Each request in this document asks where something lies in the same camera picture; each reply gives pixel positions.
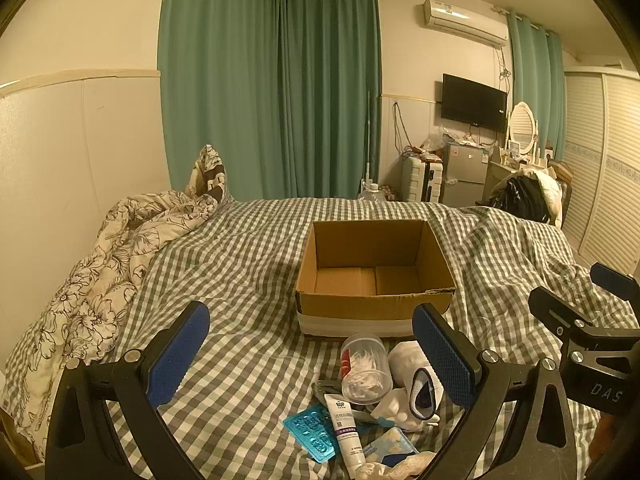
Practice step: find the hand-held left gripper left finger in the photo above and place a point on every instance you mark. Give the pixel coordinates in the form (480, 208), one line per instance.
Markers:
(176, 355)

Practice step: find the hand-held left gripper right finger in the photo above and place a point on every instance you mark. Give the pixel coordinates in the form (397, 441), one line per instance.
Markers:
(445, 355)

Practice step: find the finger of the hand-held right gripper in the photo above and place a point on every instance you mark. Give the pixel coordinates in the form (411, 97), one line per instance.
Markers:
(612, 277)
(560, 310)

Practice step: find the white pouch with dark trim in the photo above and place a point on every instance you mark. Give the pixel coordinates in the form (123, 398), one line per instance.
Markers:
(425, 395)

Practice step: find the clear jar of cotton swabs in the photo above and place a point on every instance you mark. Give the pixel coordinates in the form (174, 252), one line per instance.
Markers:
(365, 367)

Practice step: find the blue floral packet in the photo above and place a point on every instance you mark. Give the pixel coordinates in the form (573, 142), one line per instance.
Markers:
(390, 447)

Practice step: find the brown cardboard box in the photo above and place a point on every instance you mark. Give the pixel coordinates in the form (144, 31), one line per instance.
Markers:
(372, 265)

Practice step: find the white tissue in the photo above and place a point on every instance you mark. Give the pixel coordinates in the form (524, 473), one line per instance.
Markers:
(395, 467)

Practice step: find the grey metal clipper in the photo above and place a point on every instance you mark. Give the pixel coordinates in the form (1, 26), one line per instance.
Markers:
(325, 386)

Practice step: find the white cream tube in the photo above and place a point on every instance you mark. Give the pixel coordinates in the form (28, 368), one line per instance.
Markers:
(345, 430)

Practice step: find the teal blister pack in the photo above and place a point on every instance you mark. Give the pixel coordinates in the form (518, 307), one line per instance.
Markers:
(310, 432)

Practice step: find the white padded jacket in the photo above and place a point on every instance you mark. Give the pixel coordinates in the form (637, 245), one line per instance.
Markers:
(550, 190)

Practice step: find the floral quilt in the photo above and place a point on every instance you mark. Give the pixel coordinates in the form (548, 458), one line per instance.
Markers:
(100, 270)

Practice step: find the white louvred wardrobe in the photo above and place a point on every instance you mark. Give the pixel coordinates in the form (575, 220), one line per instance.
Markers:
(605, 160)

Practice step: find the cream dressing table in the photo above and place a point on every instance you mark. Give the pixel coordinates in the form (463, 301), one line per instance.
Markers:
(505, 170)

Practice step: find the silver mini fridge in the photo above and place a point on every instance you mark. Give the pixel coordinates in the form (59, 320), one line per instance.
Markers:
(465, 175)

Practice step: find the white suitcase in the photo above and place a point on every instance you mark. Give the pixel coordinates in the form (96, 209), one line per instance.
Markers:
(422, 180)

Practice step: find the clear water jug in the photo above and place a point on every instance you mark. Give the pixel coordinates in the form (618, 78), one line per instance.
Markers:
(371, 192)

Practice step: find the white oval mirror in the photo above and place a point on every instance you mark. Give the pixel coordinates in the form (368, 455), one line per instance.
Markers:
(522, 122)

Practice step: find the brown patterned pillow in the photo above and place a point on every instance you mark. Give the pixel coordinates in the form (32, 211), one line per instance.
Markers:
(207, 175)

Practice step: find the green window curtain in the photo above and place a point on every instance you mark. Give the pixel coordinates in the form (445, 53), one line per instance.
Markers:
(535, 90)

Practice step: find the clear plastic bag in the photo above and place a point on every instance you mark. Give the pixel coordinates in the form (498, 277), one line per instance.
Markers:
(435, 140)

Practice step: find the white mop pole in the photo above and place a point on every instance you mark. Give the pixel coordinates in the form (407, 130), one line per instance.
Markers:
(368, 135)

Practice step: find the white air conditioner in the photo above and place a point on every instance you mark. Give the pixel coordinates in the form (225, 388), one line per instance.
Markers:
(465, 20)

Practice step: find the black wall television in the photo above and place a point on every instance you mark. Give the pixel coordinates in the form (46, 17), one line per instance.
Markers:
(472, 102)

